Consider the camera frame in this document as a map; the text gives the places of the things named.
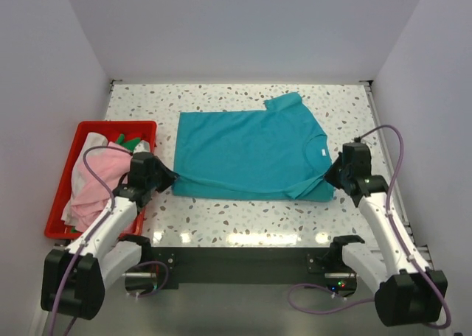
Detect teal t shirt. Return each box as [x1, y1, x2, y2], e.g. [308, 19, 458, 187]
[173, 93, 334, 203]

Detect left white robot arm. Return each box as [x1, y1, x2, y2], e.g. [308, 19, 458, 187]
[41, 152, 178, 320]

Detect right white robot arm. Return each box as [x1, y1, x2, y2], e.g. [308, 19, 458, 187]
[324, 141, 448, 326]

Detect green and red garment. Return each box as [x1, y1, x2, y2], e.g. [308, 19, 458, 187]
[110, 132, 142, 152]

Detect pink t shirt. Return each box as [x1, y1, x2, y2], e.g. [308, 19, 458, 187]
[71, 143, 131, 232]

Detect red plastic bin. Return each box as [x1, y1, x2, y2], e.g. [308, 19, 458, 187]
[44, 120, 158, 240]

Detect white t shirt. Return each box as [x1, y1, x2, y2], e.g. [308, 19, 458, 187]
[61, 132, 108, 230]

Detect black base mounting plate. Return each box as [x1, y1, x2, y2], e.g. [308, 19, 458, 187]
[124, 246, 372, 291]

